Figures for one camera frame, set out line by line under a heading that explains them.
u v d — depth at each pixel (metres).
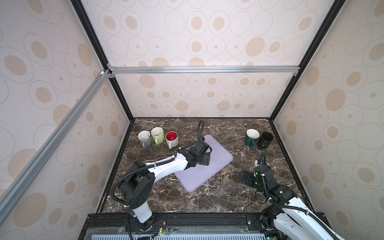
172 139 1.01
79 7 0.67
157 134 0.98
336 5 0.67
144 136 1.00
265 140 0.97
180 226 0.73
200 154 0.68
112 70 0.90
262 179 0.60
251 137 0.95
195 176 0.91
